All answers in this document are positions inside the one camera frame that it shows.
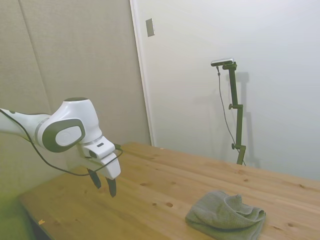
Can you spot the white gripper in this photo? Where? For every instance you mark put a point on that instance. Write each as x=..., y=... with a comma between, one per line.
x=112, y=167

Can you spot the grey towel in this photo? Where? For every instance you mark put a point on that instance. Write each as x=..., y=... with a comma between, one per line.
x=220, y=215

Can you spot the small yellow tape scrap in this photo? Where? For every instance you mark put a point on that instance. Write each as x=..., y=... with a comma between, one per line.
x=41, y=221

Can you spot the white vertical wall trim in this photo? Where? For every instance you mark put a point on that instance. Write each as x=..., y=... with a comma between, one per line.
x=142, y=75

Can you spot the dark jointed camera stand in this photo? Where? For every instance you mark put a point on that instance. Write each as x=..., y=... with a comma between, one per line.
x=237, y=107

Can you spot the grey wall plate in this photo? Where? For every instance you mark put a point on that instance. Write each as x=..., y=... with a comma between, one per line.
x=150, y=27

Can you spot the silver camera on stand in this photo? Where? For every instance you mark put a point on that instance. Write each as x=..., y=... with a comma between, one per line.
x=222, y=61

